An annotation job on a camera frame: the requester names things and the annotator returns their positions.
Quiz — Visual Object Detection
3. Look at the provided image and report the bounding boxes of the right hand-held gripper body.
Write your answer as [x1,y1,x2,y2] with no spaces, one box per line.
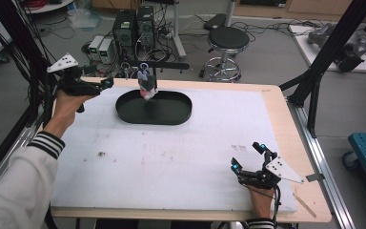
[237,154,305,190]

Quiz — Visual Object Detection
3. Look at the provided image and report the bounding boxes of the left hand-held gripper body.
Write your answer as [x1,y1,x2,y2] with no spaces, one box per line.
[47,52,103,113]

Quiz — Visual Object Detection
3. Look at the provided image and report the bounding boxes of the pink black plush keychain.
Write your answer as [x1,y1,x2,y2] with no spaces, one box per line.
[136,62,159,101]

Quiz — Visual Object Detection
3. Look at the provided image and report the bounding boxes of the black oval tray hanger stand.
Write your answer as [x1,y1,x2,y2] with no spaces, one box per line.
[115,60,193,126]

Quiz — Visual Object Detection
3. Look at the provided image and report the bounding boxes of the person's right hand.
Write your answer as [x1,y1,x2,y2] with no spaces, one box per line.
[246,185,275,219]

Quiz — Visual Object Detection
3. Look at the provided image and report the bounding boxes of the person's left hand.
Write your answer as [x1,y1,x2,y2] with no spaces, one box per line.
[42,90,96,138]

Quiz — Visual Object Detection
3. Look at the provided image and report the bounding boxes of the white power supply unit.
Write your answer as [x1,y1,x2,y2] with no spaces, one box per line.
[98,37,113,65]
[88,34,105,61]

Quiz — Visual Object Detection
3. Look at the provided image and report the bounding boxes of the white foam mat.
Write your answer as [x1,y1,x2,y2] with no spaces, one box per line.
[51,86,298,214]

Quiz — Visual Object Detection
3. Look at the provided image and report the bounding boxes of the wooden stick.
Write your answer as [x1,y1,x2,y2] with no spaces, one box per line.
[292,193,317,219]

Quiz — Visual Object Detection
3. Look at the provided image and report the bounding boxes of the black computer tower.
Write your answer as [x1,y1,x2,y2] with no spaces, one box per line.
[136,5,156,49]
[112,9,137,49]

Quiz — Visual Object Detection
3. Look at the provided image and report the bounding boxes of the clear plastic bag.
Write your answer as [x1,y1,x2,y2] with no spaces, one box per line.
[67,8,103,30]

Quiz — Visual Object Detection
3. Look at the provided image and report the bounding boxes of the grey tape piece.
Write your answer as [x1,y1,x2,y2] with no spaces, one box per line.
[305,173,326,183]

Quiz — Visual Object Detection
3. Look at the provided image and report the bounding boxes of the round white table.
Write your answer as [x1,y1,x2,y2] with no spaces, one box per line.
[22,0,74,14]

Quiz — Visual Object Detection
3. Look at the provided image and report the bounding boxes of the white table leg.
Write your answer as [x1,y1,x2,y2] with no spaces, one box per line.
[223,0,237,28]
[171,0,188,62]

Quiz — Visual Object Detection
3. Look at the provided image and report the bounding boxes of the white floor board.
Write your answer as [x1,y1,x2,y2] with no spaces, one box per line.
[288,23,366,74]

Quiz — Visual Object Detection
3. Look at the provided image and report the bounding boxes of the black round stool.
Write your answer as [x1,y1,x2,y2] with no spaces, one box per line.
[199,26,251,83]

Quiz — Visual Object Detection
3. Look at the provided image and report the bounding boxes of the black device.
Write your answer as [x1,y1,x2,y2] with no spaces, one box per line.
[336,34,366,73]

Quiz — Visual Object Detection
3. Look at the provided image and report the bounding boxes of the grey device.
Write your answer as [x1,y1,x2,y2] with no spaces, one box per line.
[307,22,336,49]

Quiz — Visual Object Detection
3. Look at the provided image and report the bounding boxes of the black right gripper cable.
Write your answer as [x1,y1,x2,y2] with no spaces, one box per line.
[272,185,282,229]

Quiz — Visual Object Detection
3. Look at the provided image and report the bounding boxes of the aluminium rail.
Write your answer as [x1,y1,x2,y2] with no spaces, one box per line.
[0,104,46,204]
[287,98,356,229]

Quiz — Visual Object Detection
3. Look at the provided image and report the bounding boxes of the black metal frame post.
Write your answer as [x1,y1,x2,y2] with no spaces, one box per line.
[279,0,366,138]
[0,0,72,128]

